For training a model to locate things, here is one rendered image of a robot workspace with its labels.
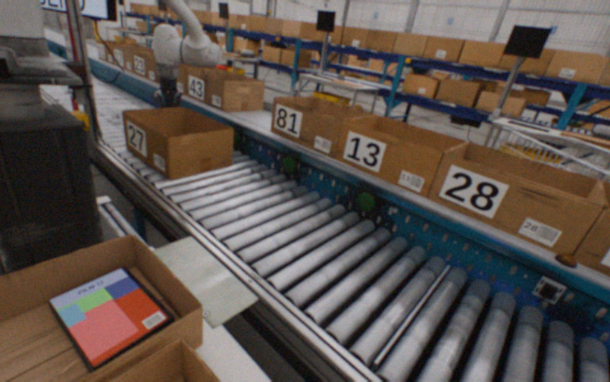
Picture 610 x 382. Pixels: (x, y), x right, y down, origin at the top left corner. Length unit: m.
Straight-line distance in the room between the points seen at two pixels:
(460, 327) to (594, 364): 0.29
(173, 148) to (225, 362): 0.80
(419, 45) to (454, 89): 1.06
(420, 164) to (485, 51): 4.68
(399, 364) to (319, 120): 0.89
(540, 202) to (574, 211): 0.07
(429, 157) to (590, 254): 0.47
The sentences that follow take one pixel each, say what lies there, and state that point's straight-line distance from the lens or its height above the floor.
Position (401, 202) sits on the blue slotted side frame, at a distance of 1.04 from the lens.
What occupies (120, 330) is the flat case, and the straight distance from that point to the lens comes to 0.65.
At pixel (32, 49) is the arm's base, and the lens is 0.75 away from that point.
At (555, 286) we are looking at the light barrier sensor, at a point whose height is 0.83.
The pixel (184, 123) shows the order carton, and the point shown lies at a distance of 1.66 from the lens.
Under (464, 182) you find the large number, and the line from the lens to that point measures 1.02.
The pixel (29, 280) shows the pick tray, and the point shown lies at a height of 0.82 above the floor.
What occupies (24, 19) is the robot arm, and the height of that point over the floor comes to 1.25.
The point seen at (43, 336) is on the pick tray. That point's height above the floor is 0.76.
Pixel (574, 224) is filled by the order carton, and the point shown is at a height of 0.98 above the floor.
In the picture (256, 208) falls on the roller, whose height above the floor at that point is 0.74.
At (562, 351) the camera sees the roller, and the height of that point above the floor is 0.75.
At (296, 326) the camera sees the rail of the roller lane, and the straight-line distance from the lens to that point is 0.70.
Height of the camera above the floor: 1.29
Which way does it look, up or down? 26 degrees down
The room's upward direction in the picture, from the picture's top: 9 degrees clockwise
